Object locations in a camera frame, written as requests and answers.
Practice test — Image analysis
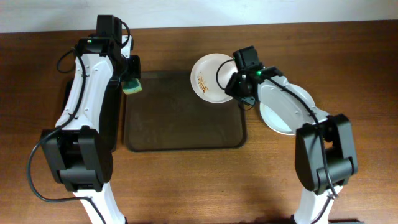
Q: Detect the green yellow sponge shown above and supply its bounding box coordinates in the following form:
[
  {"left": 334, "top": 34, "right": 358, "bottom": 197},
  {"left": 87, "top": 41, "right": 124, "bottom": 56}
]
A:
[{"left": 123, "top": 78, "right": 142, "bottom": 95}]

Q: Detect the pink plate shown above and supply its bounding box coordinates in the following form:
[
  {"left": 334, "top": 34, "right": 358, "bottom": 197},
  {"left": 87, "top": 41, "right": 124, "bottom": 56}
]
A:
[{"left": 190, "top": 53, "right": 237, "bottom": 103}]

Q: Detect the light blue plate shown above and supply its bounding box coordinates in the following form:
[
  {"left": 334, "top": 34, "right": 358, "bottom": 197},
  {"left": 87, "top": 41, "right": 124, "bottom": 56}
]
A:
[{"left": 259, "top": 84, "right": 315, "bottom": 136}]

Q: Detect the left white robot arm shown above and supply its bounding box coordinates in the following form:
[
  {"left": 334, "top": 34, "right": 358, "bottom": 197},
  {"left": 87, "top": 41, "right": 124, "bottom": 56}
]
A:
[{"left": 36, "top": 35, "right": 142, "bottom": 223}]

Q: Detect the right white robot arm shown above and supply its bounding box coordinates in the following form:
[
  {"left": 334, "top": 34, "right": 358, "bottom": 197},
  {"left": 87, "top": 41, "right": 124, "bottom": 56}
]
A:
[{"left": 224, "top": 67, "right": 358, "bottom": 223}]

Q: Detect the black small tray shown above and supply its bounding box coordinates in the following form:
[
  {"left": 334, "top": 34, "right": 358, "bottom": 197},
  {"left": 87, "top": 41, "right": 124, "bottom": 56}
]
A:
[{"left": 63, "top": 77, "right": 123, "bottom": 153}]

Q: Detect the brown serving tray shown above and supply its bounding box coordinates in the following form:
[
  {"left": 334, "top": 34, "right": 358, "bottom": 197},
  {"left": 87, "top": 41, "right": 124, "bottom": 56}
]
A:
[{"left": 123, "top": 72, "right": 247, "bottom": 152}]

